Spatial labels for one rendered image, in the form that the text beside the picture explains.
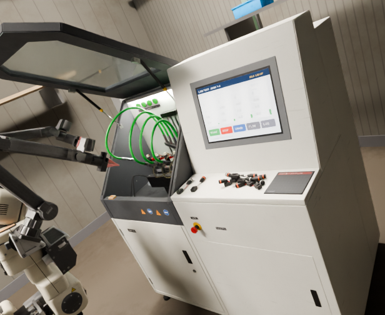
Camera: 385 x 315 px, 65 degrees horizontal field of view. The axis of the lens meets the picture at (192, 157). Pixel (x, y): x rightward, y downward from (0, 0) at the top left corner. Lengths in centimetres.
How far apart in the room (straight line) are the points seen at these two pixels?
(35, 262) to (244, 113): 121
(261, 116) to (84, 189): 306
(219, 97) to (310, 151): 48
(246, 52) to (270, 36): 12
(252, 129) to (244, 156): 15
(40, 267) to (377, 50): 299
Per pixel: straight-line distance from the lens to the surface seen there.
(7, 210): 159
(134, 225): 202
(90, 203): 413
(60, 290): 174
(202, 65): 151
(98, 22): 449
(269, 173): 139
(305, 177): 128
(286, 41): 130
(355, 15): 317
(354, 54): 325
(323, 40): 160
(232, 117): 144
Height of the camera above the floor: 162
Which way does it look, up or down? 19 degrees down
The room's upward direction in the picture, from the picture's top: 24 degrees counter-clockwise
